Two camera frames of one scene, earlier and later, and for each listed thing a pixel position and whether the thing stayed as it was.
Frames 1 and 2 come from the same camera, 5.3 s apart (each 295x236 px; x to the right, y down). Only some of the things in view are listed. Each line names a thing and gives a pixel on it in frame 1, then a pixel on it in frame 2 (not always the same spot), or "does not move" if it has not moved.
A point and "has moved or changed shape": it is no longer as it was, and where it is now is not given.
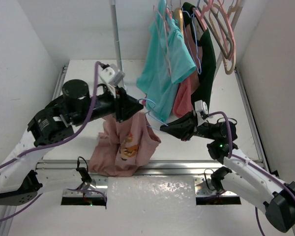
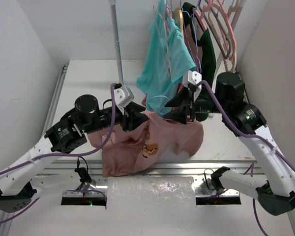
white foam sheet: x=151 y=192 does not move
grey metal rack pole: x=113 y=3 does not move
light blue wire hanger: x=152 y=117 to x=158 y=96
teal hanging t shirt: x=165 y=61 does not move
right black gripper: x=184 y=129 to x=186 y=97
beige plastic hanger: x=214 y=6 does not move
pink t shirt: x=123 y=146 has moved or changed shape
